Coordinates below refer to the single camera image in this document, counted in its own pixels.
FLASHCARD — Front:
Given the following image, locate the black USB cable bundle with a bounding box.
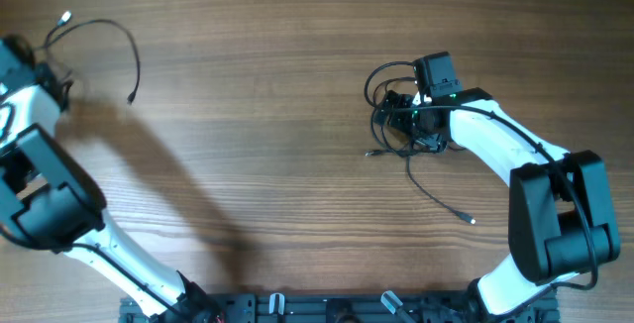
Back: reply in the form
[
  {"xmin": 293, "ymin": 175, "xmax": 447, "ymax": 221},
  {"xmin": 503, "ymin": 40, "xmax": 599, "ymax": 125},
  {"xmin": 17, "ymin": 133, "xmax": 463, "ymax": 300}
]
[{"xmin": 365, "ymin": 74, "xmax": 477, "ymax": 226}]

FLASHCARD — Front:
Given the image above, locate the black separated USB cable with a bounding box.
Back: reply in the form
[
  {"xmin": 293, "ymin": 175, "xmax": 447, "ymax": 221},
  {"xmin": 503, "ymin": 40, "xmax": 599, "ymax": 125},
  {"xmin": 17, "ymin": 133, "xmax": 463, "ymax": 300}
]
[{"xmin": 43, "ymin": 10, "xmax": 142, "ymax": 106}]

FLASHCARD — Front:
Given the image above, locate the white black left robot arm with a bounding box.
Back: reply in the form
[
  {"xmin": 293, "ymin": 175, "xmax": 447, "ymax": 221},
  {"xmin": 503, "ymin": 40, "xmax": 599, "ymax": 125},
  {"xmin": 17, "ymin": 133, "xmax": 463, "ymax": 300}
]
[{"xmin": 1, "ymin": 35, "xmax": 224, "ymax": 322}]

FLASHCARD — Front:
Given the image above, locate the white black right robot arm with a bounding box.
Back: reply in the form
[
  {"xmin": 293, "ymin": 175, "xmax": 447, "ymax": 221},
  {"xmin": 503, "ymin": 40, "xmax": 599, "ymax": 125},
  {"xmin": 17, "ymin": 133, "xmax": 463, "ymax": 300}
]
[{"xmin": 363, "ymin": 52, "xmax": 621, "ymax": 322}]

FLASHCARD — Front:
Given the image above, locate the black right camera cable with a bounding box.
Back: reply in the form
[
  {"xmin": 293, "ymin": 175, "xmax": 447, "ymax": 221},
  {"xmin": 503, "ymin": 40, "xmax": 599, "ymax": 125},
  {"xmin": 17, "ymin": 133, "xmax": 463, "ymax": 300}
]
[{"xmin": 364, "ymin": 60, "xmax": 600, "ymax": 314}]

